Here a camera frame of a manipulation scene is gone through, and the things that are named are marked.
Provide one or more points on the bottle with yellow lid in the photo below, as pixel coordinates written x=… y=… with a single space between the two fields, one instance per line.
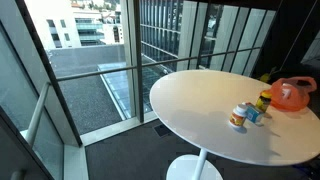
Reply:
x=264 y=100

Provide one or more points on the white lid vitamin bottle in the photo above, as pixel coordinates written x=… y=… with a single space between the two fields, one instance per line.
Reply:
x=237 y=118

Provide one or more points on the orange plastic bag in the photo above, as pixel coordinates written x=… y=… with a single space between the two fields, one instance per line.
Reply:
x=292 y=94

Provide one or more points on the small blue box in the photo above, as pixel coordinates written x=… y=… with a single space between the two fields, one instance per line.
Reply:
x=253 y=113

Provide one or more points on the metal window handrail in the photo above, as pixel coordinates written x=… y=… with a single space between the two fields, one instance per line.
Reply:
x=133 y=67

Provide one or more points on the round white pedestal table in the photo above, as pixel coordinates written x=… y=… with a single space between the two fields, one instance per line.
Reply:
x=202 y=107

